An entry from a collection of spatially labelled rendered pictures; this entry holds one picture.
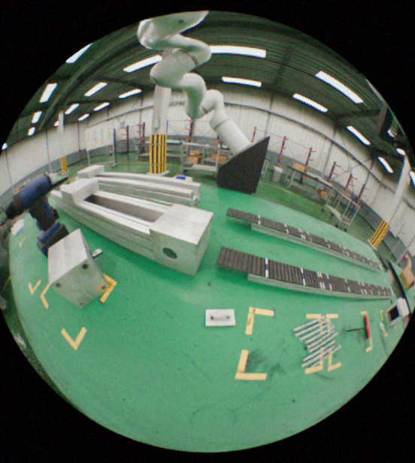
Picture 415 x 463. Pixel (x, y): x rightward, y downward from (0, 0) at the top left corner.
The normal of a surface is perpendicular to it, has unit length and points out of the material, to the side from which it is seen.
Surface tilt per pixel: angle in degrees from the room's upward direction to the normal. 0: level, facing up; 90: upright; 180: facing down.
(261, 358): 0
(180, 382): 0
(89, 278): 90
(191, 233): 0
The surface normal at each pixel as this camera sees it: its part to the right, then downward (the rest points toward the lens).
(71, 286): 0.78, 0.46
